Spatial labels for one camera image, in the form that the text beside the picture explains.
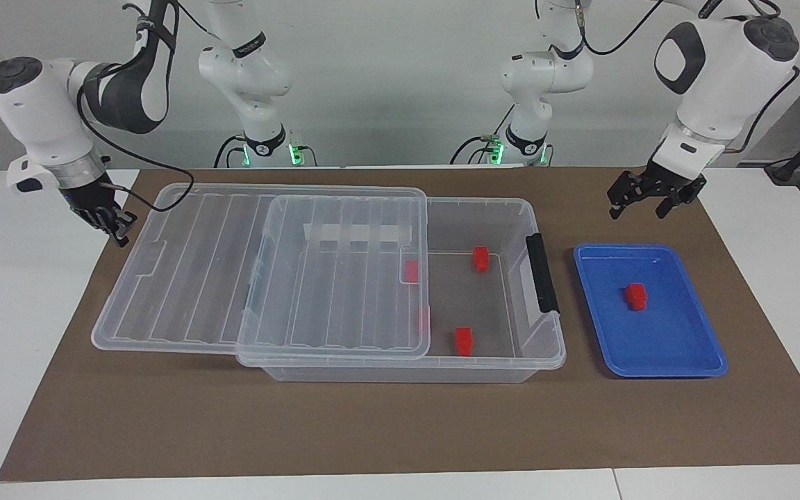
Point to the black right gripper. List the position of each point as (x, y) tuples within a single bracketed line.
[(91, 201)]

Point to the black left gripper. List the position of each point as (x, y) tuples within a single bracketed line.
[(671, 182)]

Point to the clear ribbed plastic lid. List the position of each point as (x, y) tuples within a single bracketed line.
[(192, 278)]

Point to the red block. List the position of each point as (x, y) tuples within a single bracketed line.
[(463, 340), (481, 258), (410, 271), (635, 296)]

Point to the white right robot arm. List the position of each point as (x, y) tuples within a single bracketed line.
[(39, 118)]

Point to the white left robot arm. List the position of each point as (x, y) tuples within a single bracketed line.
[(726, 69)]

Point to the blue plastic tray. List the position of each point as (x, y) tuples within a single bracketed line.
[(678, 340)]

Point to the clear plastic storage box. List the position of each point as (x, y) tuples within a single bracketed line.
[(469, 292)]

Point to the brown table mat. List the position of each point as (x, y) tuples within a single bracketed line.
[(372, 430)]

